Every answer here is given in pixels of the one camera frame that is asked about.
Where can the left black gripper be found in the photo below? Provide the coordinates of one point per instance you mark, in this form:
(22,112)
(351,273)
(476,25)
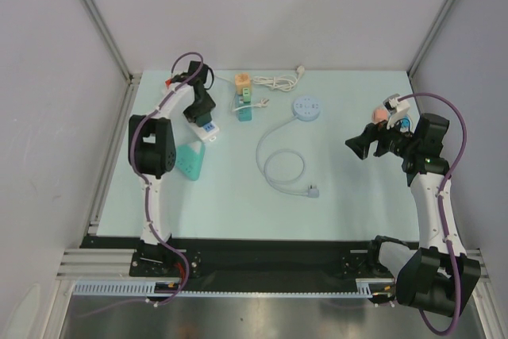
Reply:
(207,105)

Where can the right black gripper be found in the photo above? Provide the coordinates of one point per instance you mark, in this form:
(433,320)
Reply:
(378,140)

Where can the white power strip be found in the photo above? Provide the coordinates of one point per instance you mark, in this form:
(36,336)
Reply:
(206,134)

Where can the pink small plug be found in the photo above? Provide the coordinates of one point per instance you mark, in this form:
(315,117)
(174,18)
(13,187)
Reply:
(380,114)

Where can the blue square adapter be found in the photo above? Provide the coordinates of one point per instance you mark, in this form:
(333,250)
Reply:
(405,124)

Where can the teal triangular power strip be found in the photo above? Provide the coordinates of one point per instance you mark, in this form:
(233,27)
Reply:
(189,159)

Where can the round light blue socket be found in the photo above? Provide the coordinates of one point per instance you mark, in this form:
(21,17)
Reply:
(304,108)

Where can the dark green cube adapter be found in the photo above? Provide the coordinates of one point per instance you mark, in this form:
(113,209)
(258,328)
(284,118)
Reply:
(203,119)

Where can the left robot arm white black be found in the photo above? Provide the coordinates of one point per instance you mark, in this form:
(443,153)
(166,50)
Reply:
(152,152)

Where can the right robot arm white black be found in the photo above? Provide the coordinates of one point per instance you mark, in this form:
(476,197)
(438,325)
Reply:
(437,277)

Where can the teal small adapter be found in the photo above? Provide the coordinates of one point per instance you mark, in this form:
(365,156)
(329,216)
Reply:
(244,113)

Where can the light green small adapter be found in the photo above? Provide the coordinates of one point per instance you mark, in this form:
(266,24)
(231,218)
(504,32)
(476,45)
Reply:
(246,96)

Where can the orange cube adapter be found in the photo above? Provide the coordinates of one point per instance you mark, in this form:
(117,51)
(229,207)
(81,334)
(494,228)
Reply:
(242,81)

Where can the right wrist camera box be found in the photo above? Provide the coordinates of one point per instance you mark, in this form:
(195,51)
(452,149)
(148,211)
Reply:
(396,108)

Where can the aluminium frame rail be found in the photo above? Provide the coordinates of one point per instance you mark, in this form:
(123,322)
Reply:
(104,32)

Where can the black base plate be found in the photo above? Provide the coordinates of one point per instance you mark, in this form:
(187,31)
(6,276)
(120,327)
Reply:
(265,266)

